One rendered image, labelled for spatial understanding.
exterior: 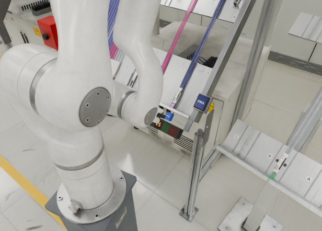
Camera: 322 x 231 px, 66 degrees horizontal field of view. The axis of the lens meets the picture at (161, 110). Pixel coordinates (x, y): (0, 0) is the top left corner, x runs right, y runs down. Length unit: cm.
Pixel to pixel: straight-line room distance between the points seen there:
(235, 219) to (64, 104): 125
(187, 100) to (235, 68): 55
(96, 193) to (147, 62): 34
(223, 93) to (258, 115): 94
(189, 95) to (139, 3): 45
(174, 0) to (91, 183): 78
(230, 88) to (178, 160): 66
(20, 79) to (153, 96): 26
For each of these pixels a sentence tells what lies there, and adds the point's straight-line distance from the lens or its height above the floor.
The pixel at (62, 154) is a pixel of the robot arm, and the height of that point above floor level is 94.
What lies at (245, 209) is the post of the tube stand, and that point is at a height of 1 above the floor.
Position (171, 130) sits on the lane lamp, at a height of 66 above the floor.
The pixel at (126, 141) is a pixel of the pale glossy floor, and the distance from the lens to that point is 179.
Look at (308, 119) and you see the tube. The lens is 78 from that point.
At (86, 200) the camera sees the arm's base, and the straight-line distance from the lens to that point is 68.
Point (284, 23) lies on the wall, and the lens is 274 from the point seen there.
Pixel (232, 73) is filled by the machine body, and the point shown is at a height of 62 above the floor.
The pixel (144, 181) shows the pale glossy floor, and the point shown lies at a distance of 158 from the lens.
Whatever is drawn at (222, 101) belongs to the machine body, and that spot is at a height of 59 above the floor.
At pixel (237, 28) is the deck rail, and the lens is 95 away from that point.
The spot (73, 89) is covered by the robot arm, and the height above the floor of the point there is 111.
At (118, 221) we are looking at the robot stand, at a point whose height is 61.
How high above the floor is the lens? 133
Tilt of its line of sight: 42 degrees down
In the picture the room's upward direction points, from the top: straight up
